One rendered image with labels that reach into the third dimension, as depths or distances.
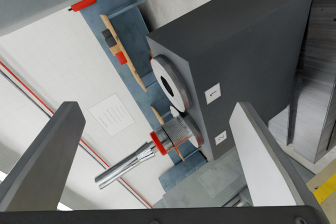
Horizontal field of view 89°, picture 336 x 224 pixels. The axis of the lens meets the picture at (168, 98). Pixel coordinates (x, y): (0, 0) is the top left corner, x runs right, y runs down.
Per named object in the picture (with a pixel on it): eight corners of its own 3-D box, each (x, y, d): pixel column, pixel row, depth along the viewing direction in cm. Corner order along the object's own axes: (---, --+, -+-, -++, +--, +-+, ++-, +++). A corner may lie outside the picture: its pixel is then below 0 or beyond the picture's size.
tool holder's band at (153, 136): (156, 136, 28) (151, 139, 28) (170, 157, 29) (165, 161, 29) (151, 127, 32) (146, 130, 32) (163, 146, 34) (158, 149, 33)
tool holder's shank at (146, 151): (153, 141, 29) (91, 182, 27) (162, 155, 29) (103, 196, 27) (149, 134, 32) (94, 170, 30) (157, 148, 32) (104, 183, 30)
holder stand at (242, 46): (318, -16, 20) (176, 68, 17) (287, 108, 34) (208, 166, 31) (239, -16, 29) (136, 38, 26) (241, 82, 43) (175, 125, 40)
